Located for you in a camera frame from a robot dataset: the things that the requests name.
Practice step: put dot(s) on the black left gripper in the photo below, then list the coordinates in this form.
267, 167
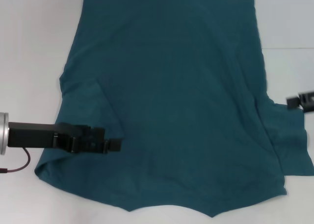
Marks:
36, 134

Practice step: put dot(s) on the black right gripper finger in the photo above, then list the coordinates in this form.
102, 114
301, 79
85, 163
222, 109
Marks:
298, 102

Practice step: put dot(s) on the blue t-shirt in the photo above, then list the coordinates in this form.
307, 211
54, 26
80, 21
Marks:
171, 99

